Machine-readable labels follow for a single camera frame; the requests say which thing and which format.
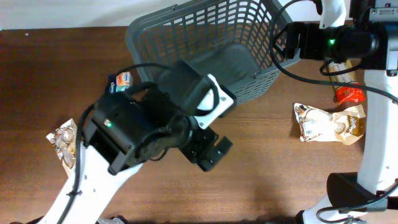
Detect grey plastic basket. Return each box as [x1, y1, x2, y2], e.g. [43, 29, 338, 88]
[125, 0, 282, 104]

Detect beige snack bag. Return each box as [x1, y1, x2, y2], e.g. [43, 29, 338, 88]
[294, 103, 366, 146]

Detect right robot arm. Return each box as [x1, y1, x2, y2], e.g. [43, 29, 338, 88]
[281, 0, 397, 223]

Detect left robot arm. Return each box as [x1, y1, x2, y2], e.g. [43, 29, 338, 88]
[39, 60, 237, 223]

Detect spaghetti pack red ends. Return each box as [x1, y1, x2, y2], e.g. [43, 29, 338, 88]
[326, 60, 366, 104]

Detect tissue multipack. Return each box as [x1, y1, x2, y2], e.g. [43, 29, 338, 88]
[106, 72, 134, 93]

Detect brown snack bag left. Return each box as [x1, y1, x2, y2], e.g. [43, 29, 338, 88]
[46, 118, 77, 176]

